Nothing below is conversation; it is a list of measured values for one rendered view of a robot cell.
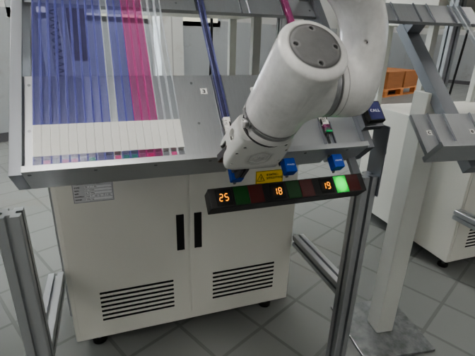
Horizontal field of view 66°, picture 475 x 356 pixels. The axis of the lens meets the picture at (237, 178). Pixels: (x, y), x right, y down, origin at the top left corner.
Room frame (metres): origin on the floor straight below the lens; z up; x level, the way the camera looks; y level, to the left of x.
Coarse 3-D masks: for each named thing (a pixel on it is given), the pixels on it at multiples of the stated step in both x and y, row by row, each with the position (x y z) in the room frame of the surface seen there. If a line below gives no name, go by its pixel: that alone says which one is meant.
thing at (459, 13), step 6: (450, 0) 1.14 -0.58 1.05; (456, 0) 1.14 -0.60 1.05; (456, 6) 1.11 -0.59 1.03; (456, 12) 1.11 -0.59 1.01; (462, 12) 1.10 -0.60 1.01; (462, 18) 1.08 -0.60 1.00; (462, 24) 1.08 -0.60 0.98; (468, 24) 1.06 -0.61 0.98; (468, 30) 1.05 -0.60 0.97; (474, 36) 1.03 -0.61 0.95; (474, 42) 1.02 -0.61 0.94
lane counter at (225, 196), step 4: (216, 192) 0.62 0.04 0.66; (220, 192) 0.62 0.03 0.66; (224, 192) 0.62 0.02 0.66; (228, 192) 0.63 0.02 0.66; (216, 196) 0.61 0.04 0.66; (220, 196) 0.62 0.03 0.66; (224, 196) 0.62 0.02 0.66; (228, 196) 0.62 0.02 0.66; (216, 200) 0.61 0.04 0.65; (220, 200) 0.61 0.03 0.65; (224, 200) 0.61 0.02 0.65; (228, 200) 0.61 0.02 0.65; (232, 200) 0.62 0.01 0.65; (220, 204) 0.60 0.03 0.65; (224, 204) 0.61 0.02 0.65; (228, 204) 0.61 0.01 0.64; (232, 204) 0.61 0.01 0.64
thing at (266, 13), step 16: (160, 0) 0.90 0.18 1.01; (176, 0) 0.91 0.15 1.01; (192, 0) 0.93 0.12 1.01; (208, 0) 0.94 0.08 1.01; (224, 0) 0.96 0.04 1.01; (240, 0) 0.98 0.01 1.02; (256, 0) 0.99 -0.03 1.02; (272, 0) 1.01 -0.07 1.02; (288, 0) 1.03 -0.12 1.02; (256, 16) 0.97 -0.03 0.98; (272, 16) 0.98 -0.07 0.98; (304, 16) 1.00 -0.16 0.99
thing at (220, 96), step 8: (200, 0) 0.92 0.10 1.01; (200, 8) 0.90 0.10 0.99; (200, 16) 0.89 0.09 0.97; (208, 24) 0.88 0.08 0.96; (208, 32) 0.86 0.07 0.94; (208, 40) 0.84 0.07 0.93; (208, 48) 0.83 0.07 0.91; (208, 56) 0.83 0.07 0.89; (216, 64) 0.80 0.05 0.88; (216, 72) 0.79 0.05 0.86; (216, 80) 0.77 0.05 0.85; (216, 88) 0.76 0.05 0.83; (224, 96) 0.75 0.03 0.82; (224, 104) 0.74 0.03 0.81; (224, 112) 0.72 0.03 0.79
